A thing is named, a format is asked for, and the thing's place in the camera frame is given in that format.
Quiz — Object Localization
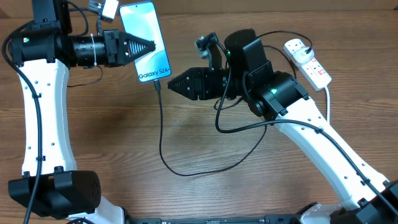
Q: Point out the blue Galaxy smartphone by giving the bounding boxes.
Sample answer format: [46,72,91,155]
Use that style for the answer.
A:
[119,1,172,82]

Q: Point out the black USB charging cable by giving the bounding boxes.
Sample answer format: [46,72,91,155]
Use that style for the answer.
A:
[153,30,313,177]

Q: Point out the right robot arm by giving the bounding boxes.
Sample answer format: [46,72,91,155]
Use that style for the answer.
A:
[168,29,397,223]

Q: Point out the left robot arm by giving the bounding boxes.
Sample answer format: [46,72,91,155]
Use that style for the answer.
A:
[2,0,155,223]

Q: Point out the white charger plug adapter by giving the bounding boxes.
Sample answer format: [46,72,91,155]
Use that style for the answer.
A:
[293,47,315,67]

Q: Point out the white power strip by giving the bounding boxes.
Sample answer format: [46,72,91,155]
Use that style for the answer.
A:
[284,39,331,91]

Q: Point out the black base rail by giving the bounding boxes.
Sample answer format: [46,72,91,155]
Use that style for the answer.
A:
[129,214,300,224]

